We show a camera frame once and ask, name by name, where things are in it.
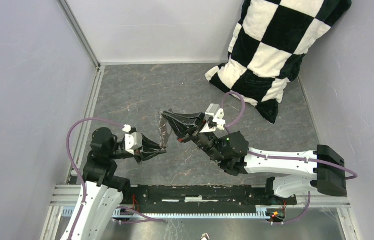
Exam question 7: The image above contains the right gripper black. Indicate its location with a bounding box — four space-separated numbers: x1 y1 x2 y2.
162 111 225 163

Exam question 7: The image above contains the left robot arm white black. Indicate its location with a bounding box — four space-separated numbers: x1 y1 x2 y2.
61 127 167 240

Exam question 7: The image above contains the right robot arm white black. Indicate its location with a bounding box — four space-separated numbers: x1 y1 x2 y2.
161 108 347 204

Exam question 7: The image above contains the black white checkered blanket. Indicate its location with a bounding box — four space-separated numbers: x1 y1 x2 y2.
205 0 352 124

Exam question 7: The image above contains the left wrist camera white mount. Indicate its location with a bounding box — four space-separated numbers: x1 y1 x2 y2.
122 124 143 156

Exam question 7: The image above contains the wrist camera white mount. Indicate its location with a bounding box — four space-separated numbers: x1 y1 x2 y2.
201 103 226 133
122 124 143 156

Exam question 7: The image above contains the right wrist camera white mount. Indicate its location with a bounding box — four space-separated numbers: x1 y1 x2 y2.
201 103 226 133

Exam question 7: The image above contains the white toothed cable duct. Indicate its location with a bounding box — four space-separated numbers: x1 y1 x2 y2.
111 207 285 221

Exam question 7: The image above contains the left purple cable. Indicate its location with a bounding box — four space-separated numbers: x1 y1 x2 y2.
66 117 127 240

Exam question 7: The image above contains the purple cable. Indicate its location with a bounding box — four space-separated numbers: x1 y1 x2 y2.
221 91 359 225
66 117 127 240

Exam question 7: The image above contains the aluminium corner frame post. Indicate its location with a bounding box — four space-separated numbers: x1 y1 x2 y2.
57 0 101 69

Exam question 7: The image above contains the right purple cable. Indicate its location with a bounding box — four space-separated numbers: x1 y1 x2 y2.
221 91 359 225

